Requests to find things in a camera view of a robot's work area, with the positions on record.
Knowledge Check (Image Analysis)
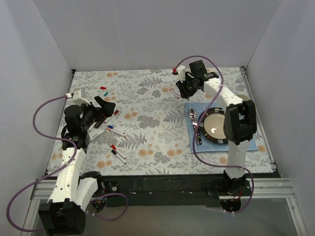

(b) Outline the blue cap whiteboard marker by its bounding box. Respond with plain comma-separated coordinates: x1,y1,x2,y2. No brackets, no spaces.
107,125,126,137

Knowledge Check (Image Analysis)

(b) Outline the teal cap marker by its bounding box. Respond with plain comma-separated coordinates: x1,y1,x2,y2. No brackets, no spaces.
169,89,180,99

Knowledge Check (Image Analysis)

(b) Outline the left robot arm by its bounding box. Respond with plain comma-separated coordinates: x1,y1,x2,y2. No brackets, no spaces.
39,96,116,236

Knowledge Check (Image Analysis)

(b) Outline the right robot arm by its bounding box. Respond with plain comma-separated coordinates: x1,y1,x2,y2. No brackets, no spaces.
172,56,257,196

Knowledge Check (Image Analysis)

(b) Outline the grey tip white marker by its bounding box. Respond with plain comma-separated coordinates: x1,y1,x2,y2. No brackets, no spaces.
90,130,106,143

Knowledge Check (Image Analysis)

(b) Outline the metal spoon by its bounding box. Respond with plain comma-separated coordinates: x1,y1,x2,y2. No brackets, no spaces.
189,109,197,129

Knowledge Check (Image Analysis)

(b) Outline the long red eraser-cap marker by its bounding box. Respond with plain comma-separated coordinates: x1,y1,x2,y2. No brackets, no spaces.
111,145,126,159

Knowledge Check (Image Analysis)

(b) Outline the black cap thin marker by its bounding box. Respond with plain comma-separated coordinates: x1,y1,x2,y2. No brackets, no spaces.
111,149,126,165

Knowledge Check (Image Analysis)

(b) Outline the dark rimmed plate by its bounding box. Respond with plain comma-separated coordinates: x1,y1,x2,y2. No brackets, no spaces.
198,107,228,145

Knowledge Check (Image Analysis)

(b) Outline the cream enamel mug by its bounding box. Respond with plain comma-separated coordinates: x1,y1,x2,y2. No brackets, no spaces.
239,94,250,101

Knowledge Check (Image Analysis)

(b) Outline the blue checked cloth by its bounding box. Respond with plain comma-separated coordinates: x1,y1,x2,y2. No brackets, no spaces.
184,101,259,154

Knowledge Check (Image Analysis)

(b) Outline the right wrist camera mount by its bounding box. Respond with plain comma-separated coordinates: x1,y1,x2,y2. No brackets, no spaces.
172,65,187,83

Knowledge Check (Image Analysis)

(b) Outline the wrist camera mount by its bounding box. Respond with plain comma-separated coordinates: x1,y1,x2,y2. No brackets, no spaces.
172,65,187,83
65,90,91,106

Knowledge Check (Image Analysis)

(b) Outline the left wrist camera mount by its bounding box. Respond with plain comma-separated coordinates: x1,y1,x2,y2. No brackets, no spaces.
65,90,91,106

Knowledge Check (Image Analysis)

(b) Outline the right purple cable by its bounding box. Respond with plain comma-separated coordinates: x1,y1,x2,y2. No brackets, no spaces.
173,56,254,214

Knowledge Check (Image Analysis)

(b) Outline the purple cable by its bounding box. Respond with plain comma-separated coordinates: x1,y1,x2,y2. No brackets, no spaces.
6,94,129,232
173,56,254,214

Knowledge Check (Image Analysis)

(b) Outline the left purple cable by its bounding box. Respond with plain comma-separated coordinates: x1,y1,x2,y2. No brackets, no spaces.
6,94,129,232

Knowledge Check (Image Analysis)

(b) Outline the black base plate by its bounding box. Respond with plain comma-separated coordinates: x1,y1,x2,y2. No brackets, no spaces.
76,174,249,207

